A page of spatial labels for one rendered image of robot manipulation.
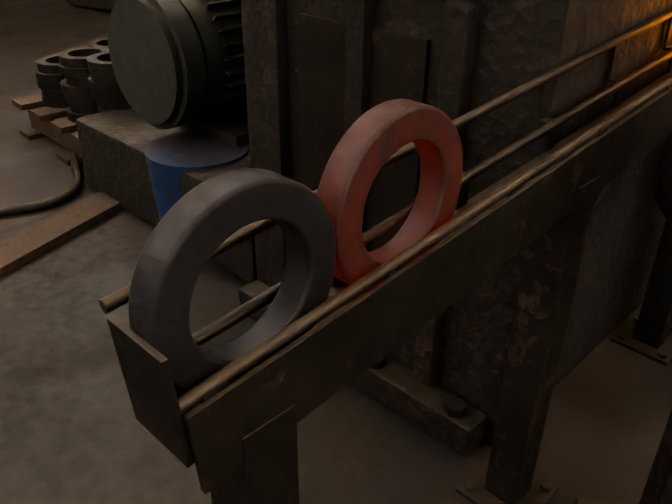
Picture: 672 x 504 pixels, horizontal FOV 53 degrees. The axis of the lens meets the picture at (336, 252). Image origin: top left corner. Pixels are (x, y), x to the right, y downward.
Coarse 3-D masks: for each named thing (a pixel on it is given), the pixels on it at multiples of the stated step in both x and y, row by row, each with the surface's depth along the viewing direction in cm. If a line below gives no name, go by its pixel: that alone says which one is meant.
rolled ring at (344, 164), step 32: (352, 128) 58; (384, 128) 57; (416, 128) 60; (448, 128) 64; (352, 160) 56; (384, 160) 59; (448, 160) 66; (320, 192) 58; (352, 192) 57; (448, 192) 68; (352, 224) 59; (416, 224) 69; (352, 256) 60; (384, 256) 67
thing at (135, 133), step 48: (144, 0) 175; (192, 0) 179; (240, 0) 185; (144, 48) 180; (192, 48) 174; (240, 48) 185; (144, 96) 189; (192, 96) 179; (240, 96) 191; (96, 144) 212; (144, 144) 197; (240, 144) 194; (144, 192) 200
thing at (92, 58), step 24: (72, 48) 246; (96, 48) 246; (48, 72) 252; (72, 72) 235; (96, 72) 217; (48, 96) 257; (72, 96) 239; (96, 96) 223; (120, 96) 222; (48, 120) 259; (72, 120) 244; (72, 144) 250
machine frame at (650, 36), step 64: (256, 0) 131; (320, 0) 119; (384, 0) 109; (448, 0) 97; (512, 0) 94; (576, 0) 89; (640, 0) 104; (256, 64) 138; (320, 64) 123; (384, 64) 113; (448, 64) 101; (512, 64) 97; (640, 64) 113; (256, 128) 145; (320, 128) 129; (512, 128) 101; (576, 128) 104; (384, 192) 123; (640, 192) 138; (256, 256) 164; (640, 256) 155; (256, 320) 163; (448, 320) 125; (512, 320) 114; (576, 320) 138; (384, 384) 136; (448, 384) 131
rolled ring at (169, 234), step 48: (192, 192) 48; (240, 192) 48; (288, 192) 51; (192, 240) 46; (288, 240) 57; (144, 288) 46; (192, 288) 48; (288, 288) 59; (144, 336) 47; (240, 336) 58; (192, 384) 51
